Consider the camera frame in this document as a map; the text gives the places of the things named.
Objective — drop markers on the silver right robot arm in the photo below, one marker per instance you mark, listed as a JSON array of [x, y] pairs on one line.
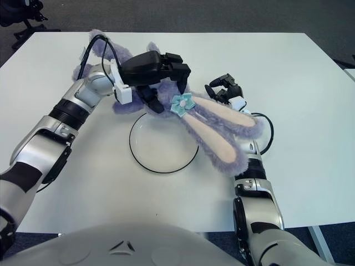
[[258, 194]]

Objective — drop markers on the grey robot torso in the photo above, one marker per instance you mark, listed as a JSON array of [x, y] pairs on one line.
[[124, 249]]

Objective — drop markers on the purple plush bunny doll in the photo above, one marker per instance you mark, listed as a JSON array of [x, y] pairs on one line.
[[216, 133]]

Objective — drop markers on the black office chair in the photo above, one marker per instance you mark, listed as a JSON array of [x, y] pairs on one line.
[[27, 23]]

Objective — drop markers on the white table leg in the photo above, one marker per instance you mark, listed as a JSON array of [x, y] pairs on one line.
[[321, 246]]

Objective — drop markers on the white side table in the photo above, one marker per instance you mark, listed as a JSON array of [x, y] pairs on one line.
[[350, 76]]

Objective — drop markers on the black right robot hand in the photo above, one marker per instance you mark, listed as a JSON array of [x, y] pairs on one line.
[[230, 91]]

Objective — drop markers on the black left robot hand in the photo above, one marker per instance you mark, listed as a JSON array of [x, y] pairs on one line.
[[144, 69]]

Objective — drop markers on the white plate black rim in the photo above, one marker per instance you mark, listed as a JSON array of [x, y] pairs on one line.
[[161, 149]]

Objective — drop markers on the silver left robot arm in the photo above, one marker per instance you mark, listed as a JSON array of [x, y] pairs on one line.
[[55, 133]]

